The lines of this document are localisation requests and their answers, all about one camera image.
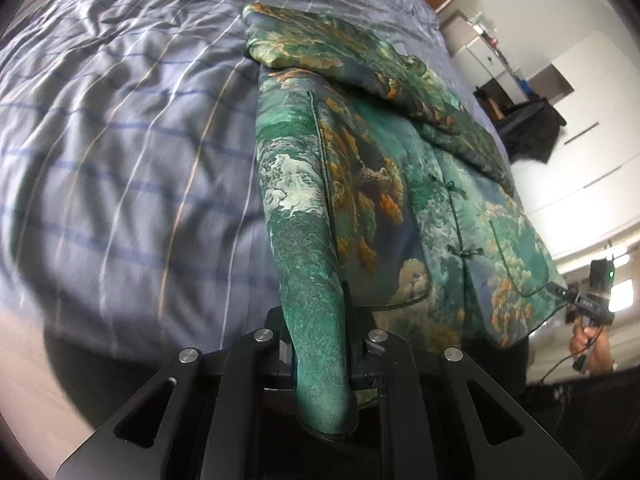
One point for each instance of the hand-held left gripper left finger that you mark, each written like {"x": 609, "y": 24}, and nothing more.
{"x": 272, "y": 355}

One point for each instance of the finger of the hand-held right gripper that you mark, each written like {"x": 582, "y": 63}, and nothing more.
{"x": 560, "y": 292}

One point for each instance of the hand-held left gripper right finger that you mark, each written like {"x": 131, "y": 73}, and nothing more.
{"x": 365, "y": 360}

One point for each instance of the green landscape print jacket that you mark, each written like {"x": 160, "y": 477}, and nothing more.
{"x": 310, "y": 240}

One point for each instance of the person's right hand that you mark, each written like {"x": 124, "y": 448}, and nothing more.
{"x": 595, "y": 347}

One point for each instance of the black jacket on chair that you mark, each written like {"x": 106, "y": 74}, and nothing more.
{"x": 527, "y": 127}

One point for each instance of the white wardrobe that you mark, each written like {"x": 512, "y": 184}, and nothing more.
{"x": 580, "y": 110}

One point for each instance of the blue striped bed blanket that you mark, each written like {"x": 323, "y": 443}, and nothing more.
{"x": 125, "y": 160}

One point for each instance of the white desk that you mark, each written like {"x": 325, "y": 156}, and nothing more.
{"x": 475, "y": 57}

